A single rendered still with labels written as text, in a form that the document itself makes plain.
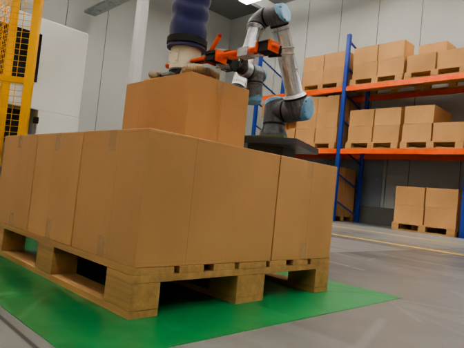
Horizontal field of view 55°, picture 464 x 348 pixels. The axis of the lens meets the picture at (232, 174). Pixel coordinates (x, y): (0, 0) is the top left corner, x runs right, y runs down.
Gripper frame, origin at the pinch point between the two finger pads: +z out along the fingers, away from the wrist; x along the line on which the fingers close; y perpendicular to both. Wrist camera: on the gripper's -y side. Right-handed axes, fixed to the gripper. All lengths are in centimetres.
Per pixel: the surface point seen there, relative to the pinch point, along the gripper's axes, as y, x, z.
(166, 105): 14.6, -28.4, 19.4
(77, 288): -32, -105, 81
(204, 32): 17.0, 17.1, -2.6
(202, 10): 16.6, 28.3, 0.4
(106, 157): -40, -62, 81
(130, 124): 47, -37, 18
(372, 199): 330, -52, -847
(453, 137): 116, 74, -714
